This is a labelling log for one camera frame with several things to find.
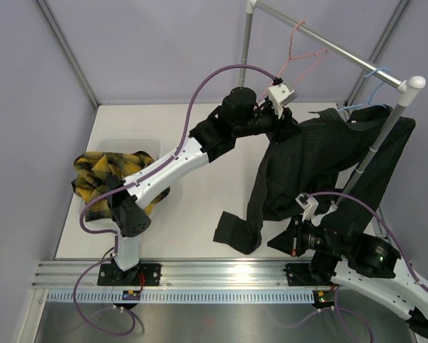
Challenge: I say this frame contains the yellow plaid shirt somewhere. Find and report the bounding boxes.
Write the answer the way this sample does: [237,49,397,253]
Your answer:
[71,151,170,222]

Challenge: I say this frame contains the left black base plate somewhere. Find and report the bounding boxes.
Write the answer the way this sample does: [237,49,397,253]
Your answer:
[97,262,161,287]

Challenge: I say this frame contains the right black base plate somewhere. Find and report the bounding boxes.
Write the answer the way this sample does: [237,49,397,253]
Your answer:
[283,262,332,287]

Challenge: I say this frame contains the white slotted cable duct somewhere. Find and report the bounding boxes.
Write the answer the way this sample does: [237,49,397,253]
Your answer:
[46,288,317,303]

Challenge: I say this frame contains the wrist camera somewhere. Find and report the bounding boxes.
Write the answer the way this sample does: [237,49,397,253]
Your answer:
[295,193,319,222]
[268,82,298,119]

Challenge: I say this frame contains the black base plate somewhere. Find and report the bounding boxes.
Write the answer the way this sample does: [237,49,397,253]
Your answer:
[283,262,332,287]
[97,262,161,287]

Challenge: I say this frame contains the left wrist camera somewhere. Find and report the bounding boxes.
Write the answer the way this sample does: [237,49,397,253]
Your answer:
[268,82,298,119]

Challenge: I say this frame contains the metal clothes rack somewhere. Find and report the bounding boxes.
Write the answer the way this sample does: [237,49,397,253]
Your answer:
[237,0,427,208]

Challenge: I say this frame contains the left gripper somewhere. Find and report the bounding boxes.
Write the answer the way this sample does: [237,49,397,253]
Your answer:
[233,99,302,145]

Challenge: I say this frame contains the pink wire hanger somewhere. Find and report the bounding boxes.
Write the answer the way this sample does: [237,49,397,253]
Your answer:
[256,21,329,104]

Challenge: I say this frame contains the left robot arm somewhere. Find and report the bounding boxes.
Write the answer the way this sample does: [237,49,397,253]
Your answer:
[98,84,298,286]

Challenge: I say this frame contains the dark pinstripe shirt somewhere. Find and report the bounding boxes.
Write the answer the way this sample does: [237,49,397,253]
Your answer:
[213,106,416,254]

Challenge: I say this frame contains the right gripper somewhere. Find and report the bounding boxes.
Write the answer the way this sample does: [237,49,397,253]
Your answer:
[267,213,349,257]

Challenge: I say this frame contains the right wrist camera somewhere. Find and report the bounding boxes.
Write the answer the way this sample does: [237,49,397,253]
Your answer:
[295,193,319,222]

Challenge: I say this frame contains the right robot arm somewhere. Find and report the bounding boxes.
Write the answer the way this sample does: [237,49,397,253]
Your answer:
[267,220,428,339]

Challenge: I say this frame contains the blue wire hanger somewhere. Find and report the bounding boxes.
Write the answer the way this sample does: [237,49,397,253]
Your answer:
[337,67,390,114]

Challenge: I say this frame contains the aluminium mounting rail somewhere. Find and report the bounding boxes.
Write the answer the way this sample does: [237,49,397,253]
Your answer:
[31,260,318,289]

